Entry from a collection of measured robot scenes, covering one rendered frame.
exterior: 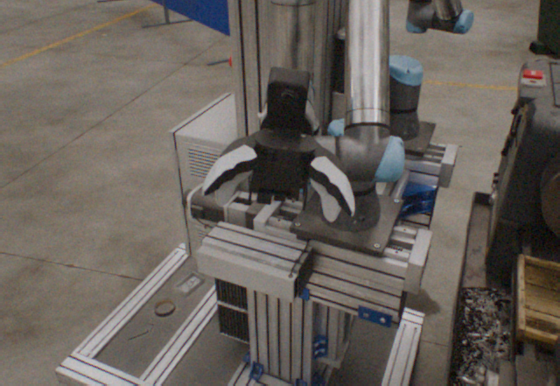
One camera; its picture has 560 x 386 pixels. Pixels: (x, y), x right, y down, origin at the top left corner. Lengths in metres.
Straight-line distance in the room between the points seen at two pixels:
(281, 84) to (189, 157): 0.93
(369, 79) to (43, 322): 2.25
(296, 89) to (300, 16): 0.42
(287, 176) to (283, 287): 0.61
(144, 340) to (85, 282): 0.77
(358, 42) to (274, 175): 0.34
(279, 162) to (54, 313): 2.30
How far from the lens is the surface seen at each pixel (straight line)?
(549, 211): 1.58
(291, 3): 0.92
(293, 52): 0.95
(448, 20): 1.66
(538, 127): 1.63
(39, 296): 2.90
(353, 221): 1.10
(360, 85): 0.79
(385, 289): 1.20
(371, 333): 2.17
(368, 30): 0.83
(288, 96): 0.53
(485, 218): 2.36
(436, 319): 2.58
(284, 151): 0.54
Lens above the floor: 1.85
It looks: 31 degrees down
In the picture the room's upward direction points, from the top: straight up
